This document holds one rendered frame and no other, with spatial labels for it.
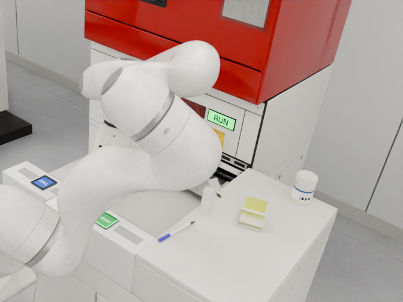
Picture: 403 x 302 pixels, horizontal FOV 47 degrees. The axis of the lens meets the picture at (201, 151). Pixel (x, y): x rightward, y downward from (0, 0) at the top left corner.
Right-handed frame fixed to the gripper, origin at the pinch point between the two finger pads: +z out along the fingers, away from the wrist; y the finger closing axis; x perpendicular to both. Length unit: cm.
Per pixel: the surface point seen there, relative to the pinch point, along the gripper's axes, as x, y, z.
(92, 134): -63, -64, 21
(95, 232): 0.6, 0.9, 16.8
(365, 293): 66, -162, 79
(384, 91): 29, -206, -25
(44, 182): -25.9, -3.5, 14.6
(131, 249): 13.0, 0.2, 15.9
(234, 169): 10, -59, 5
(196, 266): 29.9, -5.9, 14.1
